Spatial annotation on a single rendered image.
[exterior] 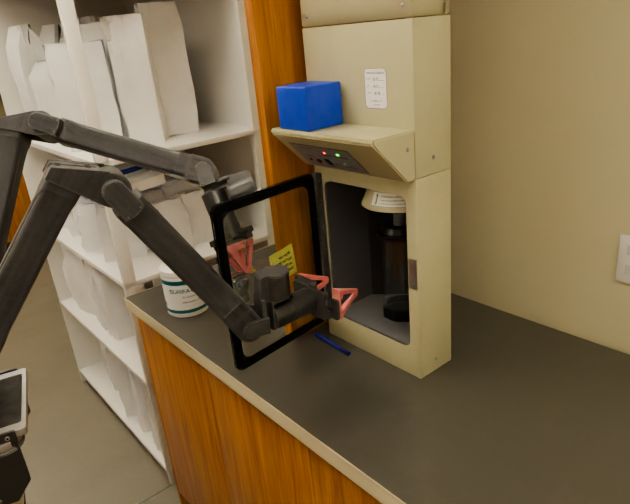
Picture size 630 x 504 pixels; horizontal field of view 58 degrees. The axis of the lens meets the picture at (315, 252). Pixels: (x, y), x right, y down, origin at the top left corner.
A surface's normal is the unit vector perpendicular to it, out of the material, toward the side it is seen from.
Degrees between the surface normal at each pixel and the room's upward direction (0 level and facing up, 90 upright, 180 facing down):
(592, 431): 0
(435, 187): 90
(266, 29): 90
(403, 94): 90
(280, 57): 90
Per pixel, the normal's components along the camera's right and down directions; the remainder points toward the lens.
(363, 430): -0.09, -0.93
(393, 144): 0.64, 0.23
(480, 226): -0.76, 0.30
